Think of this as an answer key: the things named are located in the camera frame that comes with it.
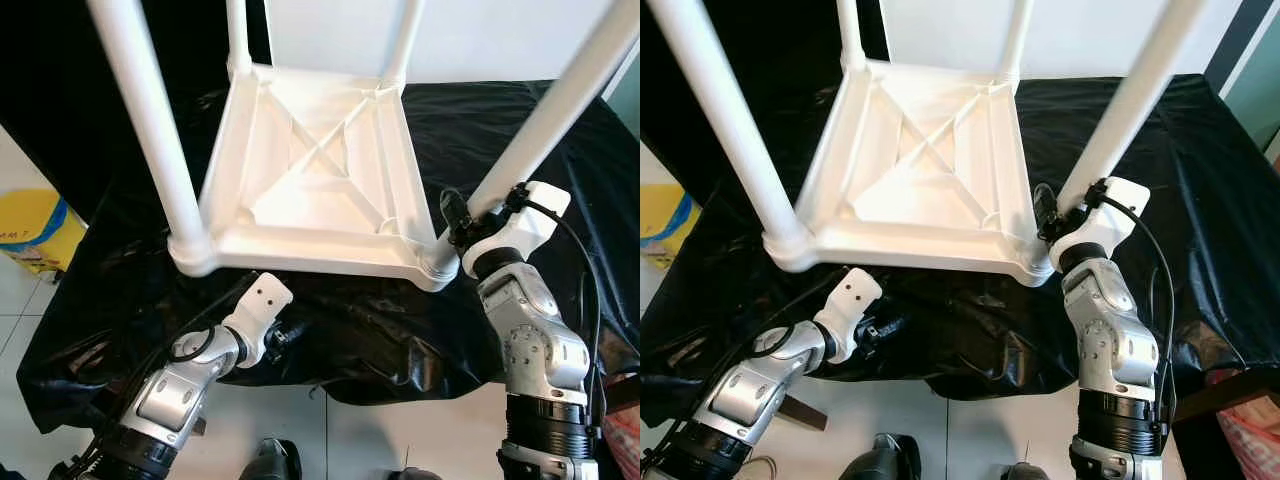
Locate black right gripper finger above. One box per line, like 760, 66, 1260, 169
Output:
440, 188, 471, 246
1033, 183, 1059, 241

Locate white plastic table top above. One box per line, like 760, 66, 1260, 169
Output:
170, 62, 461, 293
765, 58, 1056, 288

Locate black plastic cover sheet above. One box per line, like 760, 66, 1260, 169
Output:
18, 78, 641, 433
640, 72, 1280, 401

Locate brown wooden table foot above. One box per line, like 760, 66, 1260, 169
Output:
780, 395, 831, 433

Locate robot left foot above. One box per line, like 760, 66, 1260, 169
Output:
240, 437, 303, 480
840, 432, 923, 480

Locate yellow plastic container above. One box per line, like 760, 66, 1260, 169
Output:
640, 182, 701, 271
0, 188, 89, 276

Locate dark wooden table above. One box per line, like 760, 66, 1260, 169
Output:
1170, 370, 1280, 426
600, 375, 641, 411

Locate red plastic bag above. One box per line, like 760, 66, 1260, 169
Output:
605, 405, 641, 480
1215, 390, 1280, 480

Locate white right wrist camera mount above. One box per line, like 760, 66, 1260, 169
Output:
1048, 177, 1151, 273
462, 182, 571, 279

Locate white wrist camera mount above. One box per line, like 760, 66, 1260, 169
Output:
462, 182, 571, 279
815, 267, 884, 363
222, 272, 294, 369
1048, 177, 1151, 273

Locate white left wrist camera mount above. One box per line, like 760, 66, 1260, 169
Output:
815, 267, 884, 363
222, 272, 294, 369

